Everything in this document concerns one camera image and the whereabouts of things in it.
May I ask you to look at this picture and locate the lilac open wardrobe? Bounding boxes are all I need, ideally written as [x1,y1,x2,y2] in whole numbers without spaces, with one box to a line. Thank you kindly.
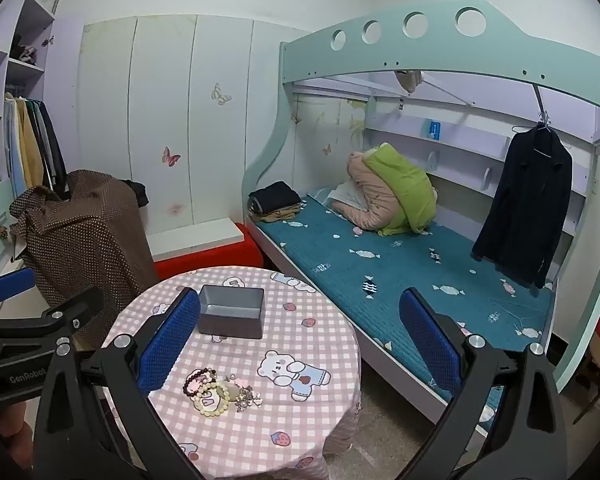
[0,0,83,281]

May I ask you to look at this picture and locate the black hanging coat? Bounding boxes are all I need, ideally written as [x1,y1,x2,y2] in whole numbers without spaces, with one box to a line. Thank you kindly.
[471,122,574,288]

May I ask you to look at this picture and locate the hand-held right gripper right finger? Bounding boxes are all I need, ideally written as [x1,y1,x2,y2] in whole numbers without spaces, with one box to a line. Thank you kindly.
[399,287,576,480]

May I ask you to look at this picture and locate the bunk bed teal mattress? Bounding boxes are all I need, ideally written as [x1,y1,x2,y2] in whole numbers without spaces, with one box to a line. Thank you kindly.
[242,0,600,396]

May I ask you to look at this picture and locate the pink padded jacket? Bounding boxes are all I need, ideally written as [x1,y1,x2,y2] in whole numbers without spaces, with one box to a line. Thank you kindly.
[346,150,406,231]

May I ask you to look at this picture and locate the grey metal tin box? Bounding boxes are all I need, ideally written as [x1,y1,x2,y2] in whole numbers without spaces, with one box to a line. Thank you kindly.
[197,285,266,339]

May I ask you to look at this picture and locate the clothes hanger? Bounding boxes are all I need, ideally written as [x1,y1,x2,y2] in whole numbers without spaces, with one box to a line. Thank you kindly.
[511,112,573,151]

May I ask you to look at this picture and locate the dark bead bracelet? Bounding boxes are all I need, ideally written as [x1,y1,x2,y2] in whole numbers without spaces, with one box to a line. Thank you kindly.
[182,367,217,397]

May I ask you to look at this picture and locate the beige hanging plush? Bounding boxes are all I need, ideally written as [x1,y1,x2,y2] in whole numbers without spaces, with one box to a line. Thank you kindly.
[394,70,425,95]

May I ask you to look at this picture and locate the brown dotted cloth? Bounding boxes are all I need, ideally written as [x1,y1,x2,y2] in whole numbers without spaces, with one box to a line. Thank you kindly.
[9,170,161,351]

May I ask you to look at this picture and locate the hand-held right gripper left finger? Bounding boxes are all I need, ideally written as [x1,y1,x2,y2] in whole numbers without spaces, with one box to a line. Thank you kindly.
[32,287,201,480]

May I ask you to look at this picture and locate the yellow hanging garment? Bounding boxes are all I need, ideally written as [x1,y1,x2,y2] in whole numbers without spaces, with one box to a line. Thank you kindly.
[17,100,46,191]

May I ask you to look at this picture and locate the white pillow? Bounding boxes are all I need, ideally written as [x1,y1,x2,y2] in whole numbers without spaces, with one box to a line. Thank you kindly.
[327,182,368,211]

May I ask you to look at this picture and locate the dark pink soft toy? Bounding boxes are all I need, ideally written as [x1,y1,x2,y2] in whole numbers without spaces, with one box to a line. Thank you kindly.
[10,35,38,65]

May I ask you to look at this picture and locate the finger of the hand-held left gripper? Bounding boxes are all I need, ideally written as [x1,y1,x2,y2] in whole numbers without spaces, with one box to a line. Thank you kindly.
[0,267,37,318]
[0,287,105,350]

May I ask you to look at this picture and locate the light blue hanging garment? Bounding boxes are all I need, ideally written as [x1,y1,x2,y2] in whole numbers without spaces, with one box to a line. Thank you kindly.
[3,97,28,198]

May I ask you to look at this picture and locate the round table pink checked cloth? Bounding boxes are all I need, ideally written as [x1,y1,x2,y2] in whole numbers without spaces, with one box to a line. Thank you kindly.
[101,266,363,480]

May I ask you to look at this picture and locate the folded dark clothes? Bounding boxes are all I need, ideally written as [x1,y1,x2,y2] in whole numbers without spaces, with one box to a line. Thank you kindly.
[249,181,303,213]

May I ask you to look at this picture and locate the grey hanging garment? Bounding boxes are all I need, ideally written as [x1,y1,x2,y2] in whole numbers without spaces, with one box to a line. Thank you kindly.
[32,100,56,181]

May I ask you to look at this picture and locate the folded tan clothes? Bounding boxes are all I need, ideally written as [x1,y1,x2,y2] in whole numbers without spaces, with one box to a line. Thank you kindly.
[250,202,308,223]

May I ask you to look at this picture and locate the wooden stool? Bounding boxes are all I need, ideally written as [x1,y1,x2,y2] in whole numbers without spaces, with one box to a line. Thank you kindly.
[572,355,600,426]

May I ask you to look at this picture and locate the silver pearl brooch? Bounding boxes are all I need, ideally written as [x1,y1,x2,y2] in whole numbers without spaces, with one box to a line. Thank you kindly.
[234,385,263,412]

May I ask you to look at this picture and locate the pale yellow bead bracelet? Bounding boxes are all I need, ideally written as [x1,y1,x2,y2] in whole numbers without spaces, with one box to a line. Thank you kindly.
[194,384,231,415]

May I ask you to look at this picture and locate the green and pink quilt bundle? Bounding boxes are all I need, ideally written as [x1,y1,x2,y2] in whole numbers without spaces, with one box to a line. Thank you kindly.
[362,144,438,237]

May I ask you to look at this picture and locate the red stool with white top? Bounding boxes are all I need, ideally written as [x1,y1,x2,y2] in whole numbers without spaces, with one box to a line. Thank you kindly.
[147,218,265,278]

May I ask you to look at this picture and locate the person's left hand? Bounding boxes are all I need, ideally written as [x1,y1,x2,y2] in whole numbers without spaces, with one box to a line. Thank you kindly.
[0,402,35,480]

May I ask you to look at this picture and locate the black cloth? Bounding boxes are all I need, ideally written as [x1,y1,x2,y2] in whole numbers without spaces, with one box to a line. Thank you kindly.
[125,180,151,208]

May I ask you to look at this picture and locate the black hanging garment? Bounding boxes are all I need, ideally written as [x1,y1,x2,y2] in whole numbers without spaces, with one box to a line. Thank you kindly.
[40,100,68,196]

